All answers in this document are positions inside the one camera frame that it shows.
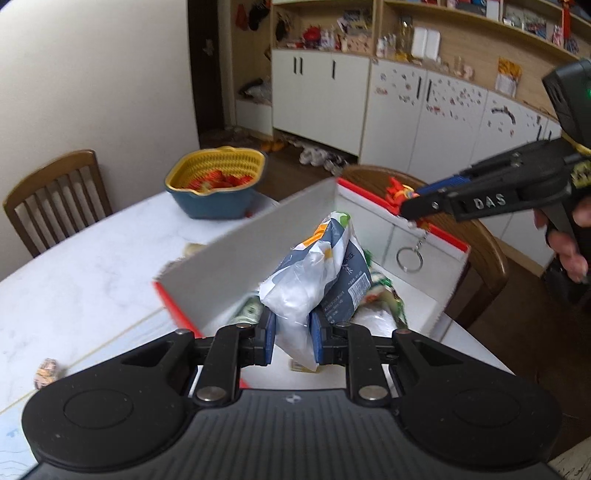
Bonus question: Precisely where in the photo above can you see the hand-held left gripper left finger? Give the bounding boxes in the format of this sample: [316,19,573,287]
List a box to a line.
[121,307,278,408]

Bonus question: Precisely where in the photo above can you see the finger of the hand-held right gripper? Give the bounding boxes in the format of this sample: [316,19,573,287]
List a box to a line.
[416,137,572,197]
[398,187,458,220]

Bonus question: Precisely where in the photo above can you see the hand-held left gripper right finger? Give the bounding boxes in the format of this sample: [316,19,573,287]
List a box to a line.
[310,309,468,403]

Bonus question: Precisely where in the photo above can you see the red keychain ornament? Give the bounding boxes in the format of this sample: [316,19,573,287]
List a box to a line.
[385,176,432,274]

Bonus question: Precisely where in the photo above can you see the blue and white snack bag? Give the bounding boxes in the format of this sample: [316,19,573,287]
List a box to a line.
[257,211,374,372]

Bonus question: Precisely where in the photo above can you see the white cardboard box red rim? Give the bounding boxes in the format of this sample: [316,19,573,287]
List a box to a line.
[152,178,472,388]

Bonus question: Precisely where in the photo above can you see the person's right hand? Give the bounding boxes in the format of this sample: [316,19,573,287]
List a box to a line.
[533,193,591,283]

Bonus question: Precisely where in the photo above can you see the wooden round-back chair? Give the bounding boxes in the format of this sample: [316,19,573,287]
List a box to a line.
[339,164,509,329]

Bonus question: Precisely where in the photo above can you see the green printed snack packet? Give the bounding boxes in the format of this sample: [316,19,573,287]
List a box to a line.
[355,270,409,330]

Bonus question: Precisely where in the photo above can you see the grey and white shoes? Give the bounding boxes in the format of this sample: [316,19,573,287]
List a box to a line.
[323,154,349,176]

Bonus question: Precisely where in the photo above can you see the blue bowl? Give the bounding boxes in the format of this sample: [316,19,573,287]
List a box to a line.
[167,172,266,220]

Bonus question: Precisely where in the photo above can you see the white shelf boxes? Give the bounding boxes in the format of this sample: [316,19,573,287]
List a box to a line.
[412,27,440,60]

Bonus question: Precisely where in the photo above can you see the pile of strawberries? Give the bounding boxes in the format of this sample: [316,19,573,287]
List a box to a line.
[187,170,252,191]

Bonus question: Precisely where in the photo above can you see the yellow strainer basket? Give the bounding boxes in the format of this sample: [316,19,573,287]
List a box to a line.
[165,147,267,193]

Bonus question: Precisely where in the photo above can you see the small colourful candy packet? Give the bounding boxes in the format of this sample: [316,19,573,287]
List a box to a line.
[34,357,61,389]

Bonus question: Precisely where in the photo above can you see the hanging red and black hats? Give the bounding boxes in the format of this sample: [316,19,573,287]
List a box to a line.
[235,0,273,31]

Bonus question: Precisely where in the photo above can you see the dark wooden door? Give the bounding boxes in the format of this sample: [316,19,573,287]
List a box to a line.
[187,0,238,134]

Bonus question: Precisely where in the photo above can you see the wooden slat-back chair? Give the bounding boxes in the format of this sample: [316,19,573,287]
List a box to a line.
[2,149,113,258]

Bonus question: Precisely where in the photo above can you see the light blue printed table mat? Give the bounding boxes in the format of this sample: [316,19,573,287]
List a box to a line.
[0,406,40,480]

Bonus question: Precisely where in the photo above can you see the white and wood wall cabinet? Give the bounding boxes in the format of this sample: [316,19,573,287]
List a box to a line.
[226,0,591,278]

